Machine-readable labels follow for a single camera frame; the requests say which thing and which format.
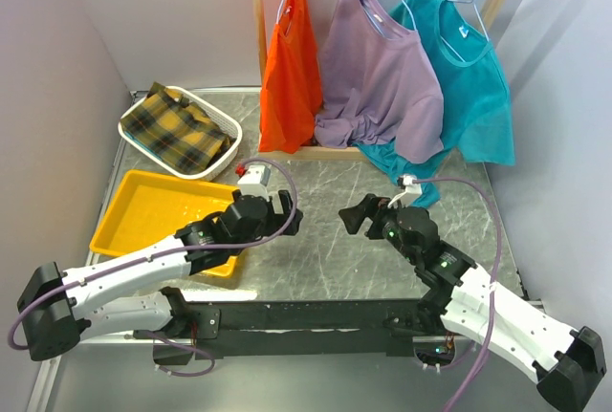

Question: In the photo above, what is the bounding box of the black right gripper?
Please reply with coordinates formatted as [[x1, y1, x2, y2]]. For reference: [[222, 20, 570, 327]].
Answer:
[[339, 193, 420, 265]]

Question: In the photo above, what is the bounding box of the purple t-shirt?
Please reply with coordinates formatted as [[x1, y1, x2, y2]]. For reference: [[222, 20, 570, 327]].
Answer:
[[315, 0, 444, 163]]

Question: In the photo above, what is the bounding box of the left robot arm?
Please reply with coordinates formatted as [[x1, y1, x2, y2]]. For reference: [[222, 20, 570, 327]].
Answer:
[[8, 189, 303, 361]]

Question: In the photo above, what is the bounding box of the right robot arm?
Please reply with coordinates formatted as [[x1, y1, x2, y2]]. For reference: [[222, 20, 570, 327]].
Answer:
[[339, 194, 607, 411]]

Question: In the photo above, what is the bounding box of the orange t-shirt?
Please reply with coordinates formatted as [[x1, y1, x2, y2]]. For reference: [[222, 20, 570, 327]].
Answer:
[[259, 0, 323, 154]]

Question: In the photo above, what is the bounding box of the teal t-shirt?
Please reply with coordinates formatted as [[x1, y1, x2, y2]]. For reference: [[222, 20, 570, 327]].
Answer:
[[356, 0, 515, 183]]

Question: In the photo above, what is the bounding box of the blue hanger under teal shirt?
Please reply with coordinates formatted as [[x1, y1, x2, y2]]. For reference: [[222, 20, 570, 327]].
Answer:
[[441, 0, 491, 62]]

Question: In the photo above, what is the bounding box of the white perforated basket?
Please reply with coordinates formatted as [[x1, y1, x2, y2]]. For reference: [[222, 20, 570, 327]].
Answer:
[[118, 82, 243, 181]]

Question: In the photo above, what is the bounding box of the yellow plastic tray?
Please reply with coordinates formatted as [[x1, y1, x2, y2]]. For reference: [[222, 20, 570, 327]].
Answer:
[[90, 170, 235, 257]]

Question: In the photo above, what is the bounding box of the yellow plaid cloth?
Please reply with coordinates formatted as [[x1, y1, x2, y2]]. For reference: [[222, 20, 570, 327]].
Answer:
[[120, 82, 235, 176]]

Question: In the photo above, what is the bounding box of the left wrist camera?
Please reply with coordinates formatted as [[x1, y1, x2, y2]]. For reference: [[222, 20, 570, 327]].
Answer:
[[236, 164, 272, 200]]

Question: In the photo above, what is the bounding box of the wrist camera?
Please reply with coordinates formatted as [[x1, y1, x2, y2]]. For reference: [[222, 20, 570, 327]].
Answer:
[[387, 174, 423, 208], [236, 164, 272, 200]]

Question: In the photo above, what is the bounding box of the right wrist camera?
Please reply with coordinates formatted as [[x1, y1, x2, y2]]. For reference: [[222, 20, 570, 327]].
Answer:
[[387, 174, 423, 208]]

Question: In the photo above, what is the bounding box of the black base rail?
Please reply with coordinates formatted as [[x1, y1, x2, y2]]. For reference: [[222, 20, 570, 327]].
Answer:
[[132, 285, 474, 370]]

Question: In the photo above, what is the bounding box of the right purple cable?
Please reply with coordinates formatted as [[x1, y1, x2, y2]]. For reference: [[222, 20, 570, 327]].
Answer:
[[418, 176, 503, 412]]

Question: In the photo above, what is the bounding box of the purple cable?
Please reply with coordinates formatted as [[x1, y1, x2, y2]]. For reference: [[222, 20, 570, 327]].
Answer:
[[418, 176, 503, 412], [9, 159, 298, 379]]

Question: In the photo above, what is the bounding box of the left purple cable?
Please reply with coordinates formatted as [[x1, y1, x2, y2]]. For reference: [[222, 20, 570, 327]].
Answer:
[[9, 159, 298, 379]]

